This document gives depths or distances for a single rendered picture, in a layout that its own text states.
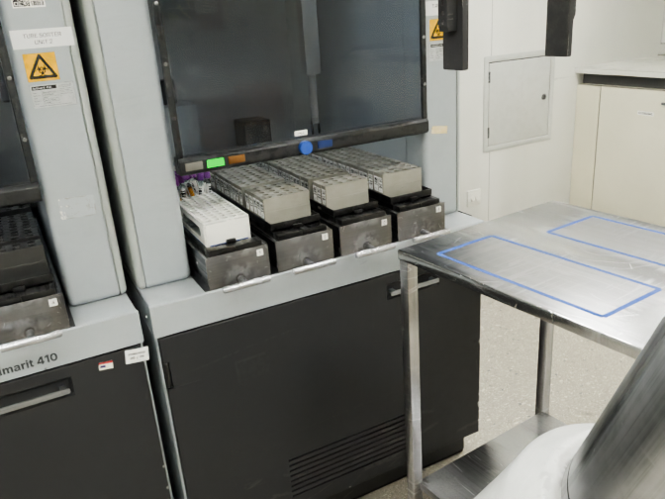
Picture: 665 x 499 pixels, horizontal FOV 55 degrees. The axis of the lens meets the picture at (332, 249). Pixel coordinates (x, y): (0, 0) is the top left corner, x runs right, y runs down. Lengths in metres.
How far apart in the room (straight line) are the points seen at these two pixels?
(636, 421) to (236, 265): 1.07
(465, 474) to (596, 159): 2.34
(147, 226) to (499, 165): 2.26
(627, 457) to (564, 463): 0.09
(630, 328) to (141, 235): 0.90
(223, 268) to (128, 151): 0.29
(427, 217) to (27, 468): 0.99
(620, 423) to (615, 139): 3.16
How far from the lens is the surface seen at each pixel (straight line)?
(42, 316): 1.26
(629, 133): 3.41
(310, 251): 1.37
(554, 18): 0.74
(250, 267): 1.32
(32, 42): 1.26
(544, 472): 0.41
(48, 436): 1.37
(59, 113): 1.27
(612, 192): 3.52
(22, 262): 1.30
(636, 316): 0.99
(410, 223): 1.49
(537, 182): 3.51
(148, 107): 1.29
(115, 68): 1.28
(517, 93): 3.29
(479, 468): 1.52
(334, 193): 1.45
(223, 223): 1.32
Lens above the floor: 1.25
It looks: 21 degrees down
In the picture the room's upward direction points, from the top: 4 degrees counter-clockwise
